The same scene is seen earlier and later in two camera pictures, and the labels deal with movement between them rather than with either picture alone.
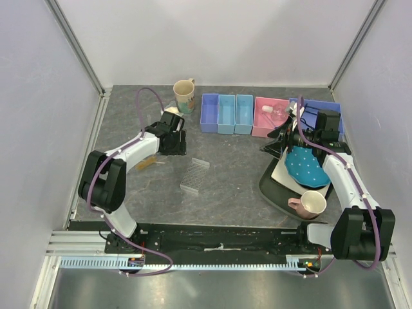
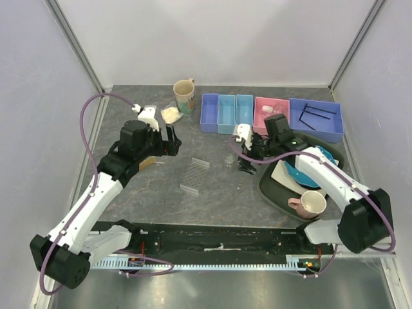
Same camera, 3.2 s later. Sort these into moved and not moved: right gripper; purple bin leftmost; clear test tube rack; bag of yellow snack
Moved: right gripper
Not moved: bag of yellow snack; purple bin leftmost; clear test tube rack
